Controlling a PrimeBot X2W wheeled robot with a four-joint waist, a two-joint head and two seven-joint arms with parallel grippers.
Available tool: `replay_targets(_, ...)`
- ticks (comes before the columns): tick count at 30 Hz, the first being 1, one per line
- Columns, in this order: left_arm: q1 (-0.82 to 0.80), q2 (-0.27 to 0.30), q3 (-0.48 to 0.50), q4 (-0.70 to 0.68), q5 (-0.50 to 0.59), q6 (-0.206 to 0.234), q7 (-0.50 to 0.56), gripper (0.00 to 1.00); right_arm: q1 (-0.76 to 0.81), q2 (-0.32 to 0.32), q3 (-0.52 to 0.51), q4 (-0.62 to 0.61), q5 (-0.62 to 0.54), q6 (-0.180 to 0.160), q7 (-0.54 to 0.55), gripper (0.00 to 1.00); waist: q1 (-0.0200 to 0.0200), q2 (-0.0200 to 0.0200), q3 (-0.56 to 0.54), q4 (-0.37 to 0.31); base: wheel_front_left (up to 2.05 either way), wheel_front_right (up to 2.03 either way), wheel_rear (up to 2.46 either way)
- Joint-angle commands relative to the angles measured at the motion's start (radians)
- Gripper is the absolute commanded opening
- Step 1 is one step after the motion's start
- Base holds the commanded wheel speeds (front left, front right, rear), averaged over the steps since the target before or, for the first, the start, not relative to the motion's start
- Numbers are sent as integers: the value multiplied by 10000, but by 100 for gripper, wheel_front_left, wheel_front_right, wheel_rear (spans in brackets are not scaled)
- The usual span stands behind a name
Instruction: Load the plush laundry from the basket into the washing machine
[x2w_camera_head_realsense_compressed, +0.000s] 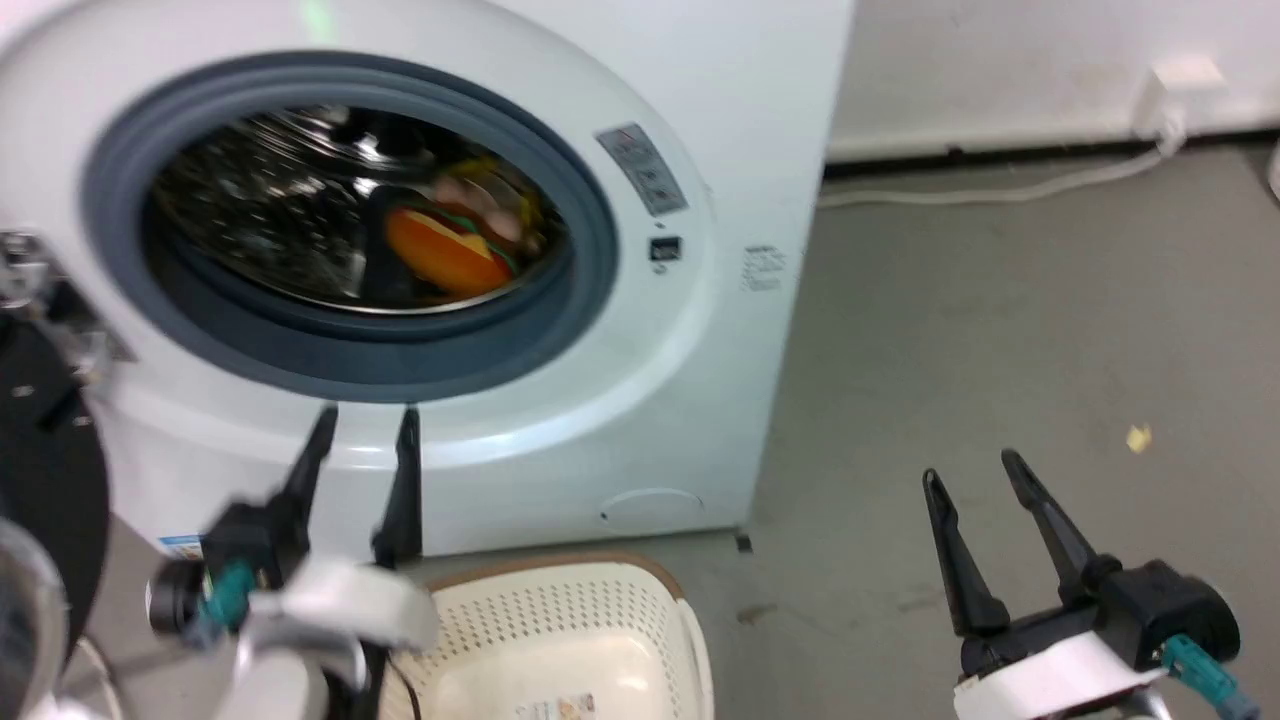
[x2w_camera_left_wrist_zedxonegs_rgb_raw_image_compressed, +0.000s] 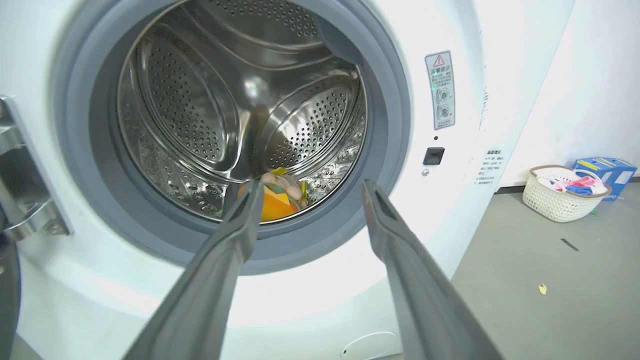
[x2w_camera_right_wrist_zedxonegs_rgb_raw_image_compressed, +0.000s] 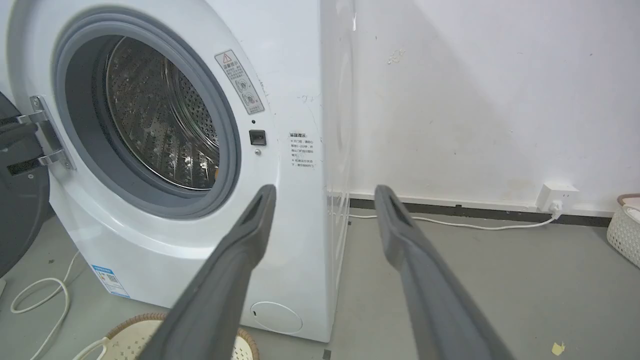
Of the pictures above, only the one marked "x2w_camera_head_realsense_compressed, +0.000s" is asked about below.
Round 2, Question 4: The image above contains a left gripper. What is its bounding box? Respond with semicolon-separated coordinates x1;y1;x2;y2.
148;404;442;651

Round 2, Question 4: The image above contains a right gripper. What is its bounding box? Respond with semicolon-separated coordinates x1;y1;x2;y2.
921;449;1242;720

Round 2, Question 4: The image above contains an orange hamburger plush toy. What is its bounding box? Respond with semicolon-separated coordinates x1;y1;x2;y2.
384;204;521;297

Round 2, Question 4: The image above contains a cream perforated laundry basket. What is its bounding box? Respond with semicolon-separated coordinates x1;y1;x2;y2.
378;552;715;720

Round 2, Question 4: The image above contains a white front-load washing machine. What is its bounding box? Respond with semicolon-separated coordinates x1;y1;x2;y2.
0;0;858;561

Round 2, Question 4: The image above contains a black round washer door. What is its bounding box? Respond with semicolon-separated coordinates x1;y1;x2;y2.
0;232;136;720

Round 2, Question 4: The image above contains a grey washer warning sticker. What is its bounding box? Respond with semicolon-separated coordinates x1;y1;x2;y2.
596;122;690;218

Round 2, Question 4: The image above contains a thin black left gripper cable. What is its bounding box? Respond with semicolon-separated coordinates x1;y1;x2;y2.
386;650;423;720

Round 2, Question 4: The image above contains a teal right gripper cable connector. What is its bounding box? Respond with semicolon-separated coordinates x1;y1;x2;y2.
1160;634;1263;720

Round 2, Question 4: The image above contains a white power cable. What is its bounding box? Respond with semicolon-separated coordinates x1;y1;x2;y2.
817;110;1188;210

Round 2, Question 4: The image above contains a white wall power outlet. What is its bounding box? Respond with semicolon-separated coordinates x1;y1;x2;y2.
1134;57;1228;139

